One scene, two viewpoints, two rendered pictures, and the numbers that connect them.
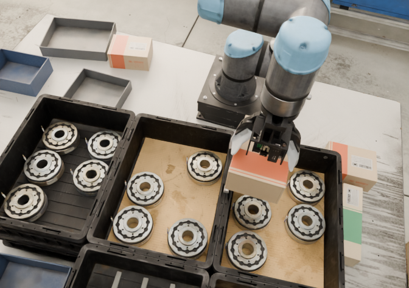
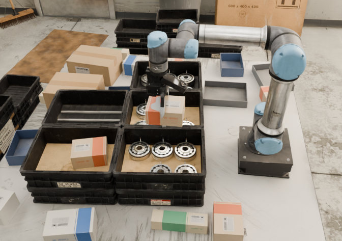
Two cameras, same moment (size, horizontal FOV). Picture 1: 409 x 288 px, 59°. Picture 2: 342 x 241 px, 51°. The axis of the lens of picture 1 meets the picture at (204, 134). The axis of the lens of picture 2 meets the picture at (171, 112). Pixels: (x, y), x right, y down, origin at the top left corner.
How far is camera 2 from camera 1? 146 cm
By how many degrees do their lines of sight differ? 57
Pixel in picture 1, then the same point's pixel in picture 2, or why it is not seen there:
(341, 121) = (279, 227)
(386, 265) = not seen: outside the picture
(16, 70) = (235, 65)
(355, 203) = (193, 220)
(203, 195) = not seen: hidden behind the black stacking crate
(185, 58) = (290, 126)
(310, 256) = not seen: hidden behind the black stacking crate
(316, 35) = (154, 35)
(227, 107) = (241, 140)
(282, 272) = (131, 168)
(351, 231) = (170, 216)
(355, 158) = (231, 219)
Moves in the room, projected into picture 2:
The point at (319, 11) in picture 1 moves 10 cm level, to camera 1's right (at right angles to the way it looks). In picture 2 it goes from (178, 42) to (181, 56)
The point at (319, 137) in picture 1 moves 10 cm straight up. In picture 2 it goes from (253, 210) to (256, 196)
